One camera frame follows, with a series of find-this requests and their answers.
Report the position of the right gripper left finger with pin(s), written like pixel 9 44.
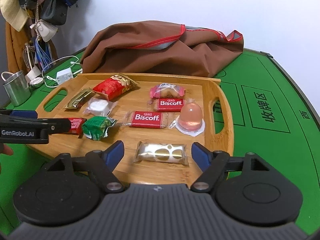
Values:
pixel 101 165

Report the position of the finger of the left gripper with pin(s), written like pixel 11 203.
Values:
pixel 20 113
pixel 57 125

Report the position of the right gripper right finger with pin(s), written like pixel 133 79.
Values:
pixel 213 166

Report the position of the clear-wrapped cream biscuit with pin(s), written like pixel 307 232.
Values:
pixel 164 153

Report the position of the green snack packet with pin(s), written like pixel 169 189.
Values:
pixel 96 128

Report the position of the gold foil snack packet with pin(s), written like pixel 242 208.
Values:
pixel 79 99

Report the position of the red nut bar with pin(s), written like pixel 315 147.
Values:
pixel 76 125

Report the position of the pink jelly cup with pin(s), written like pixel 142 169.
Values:
pixel 190 120

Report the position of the clear-wrapped white cake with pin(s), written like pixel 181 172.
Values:
pixel 99 107

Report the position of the red Biscoff biscuit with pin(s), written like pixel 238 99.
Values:
pixel 168 104
pixel 145 119

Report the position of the red pistachio snack bag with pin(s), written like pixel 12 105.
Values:
pixel 115 86

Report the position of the pink pastry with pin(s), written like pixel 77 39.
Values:
pixel 166 90

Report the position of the person left hand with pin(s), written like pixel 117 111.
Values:
pixel 5 149

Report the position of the steel mug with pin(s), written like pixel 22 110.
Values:
pixel 16 87

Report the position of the small round white lid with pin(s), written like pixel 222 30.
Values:
pixel 36 82

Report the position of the white paper bag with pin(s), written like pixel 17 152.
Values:
pixel 33 71

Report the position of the white power adapter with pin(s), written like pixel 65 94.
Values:
pixel 64 75

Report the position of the bamboo serving tray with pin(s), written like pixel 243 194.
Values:
pixel 218 132

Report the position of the orange coat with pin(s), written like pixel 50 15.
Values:
pixel 15 44

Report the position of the small white beige purse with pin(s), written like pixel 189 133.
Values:
pixel 45 30

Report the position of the beige hat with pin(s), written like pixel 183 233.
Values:
pixel 14 14

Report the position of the black hanging bag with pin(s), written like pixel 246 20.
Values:
pixel 54 12

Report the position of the brown cloth bag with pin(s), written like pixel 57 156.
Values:
pixel 161 48

